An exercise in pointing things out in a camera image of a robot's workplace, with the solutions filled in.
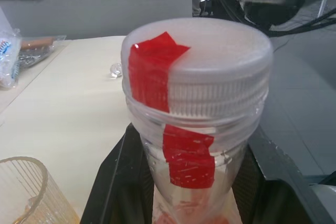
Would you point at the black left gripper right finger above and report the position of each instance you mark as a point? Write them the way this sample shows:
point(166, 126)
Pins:
point(286, 190)

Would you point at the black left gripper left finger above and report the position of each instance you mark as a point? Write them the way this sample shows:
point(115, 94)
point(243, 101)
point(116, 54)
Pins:
point(115, 182)

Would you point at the clear plastic juice bottle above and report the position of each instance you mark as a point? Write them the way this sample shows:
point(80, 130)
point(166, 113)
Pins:
point(194, 161)

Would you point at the ribbed amber drinking glass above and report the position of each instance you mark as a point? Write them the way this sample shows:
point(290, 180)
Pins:
point(29, 195)

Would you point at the white ribbed bottle cap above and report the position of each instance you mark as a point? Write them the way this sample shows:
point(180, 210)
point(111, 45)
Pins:
point(210, 77)

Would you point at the small clear glass stopper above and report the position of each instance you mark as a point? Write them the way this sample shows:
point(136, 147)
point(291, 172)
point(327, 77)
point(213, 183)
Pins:
point(114, 70)

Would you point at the brown wooden stick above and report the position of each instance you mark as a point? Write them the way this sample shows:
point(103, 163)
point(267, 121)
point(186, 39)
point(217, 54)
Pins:
point(36, 43)

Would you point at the clear plastic snack bag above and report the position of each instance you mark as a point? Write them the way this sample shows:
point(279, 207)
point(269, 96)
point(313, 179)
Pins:
point(8, 56)

